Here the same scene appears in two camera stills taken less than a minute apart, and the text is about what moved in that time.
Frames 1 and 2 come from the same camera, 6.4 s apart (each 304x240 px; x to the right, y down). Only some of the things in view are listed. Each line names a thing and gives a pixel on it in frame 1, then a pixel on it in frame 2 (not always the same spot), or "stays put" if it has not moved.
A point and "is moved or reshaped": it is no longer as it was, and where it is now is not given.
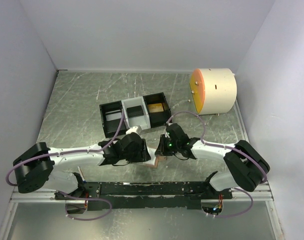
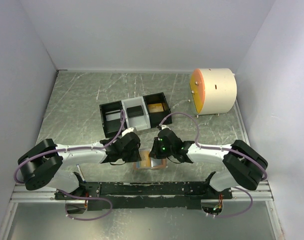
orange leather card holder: [157, 158] is moved or reshaped
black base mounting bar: [144, 195] stays put
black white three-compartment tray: [147, 112] stays put
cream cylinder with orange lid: [213, 90] stays put
